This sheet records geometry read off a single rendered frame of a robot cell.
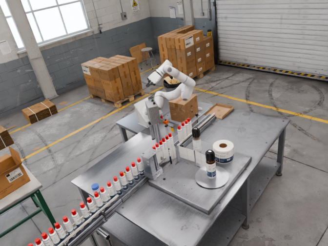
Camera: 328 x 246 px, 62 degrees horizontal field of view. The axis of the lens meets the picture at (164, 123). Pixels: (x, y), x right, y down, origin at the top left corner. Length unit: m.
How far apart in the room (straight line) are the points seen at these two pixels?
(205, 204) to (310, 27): 4.84
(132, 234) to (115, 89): 3.67
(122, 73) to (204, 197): 4.22
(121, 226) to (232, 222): 1.21
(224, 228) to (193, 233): 0.84
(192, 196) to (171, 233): 0.37
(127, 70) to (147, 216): 4.28
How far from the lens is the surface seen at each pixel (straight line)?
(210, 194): 2.45
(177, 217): 2.38
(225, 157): 2.70
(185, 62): 6.45
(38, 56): 7.62
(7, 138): 6.15
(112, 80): 6.01
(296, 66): 6.78
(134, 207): 2.53
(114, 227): 3.27
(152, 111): 2.63
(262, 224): 3.40
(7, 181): 3.35
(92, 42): 8.27
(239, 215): 3.17
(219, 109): 3.77
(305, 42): 6.56
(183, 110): 3.38
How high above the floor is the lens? 2.64
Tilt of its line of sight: 30 degrees down
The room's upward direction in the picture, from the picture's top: 10 degrees counter-clockwise
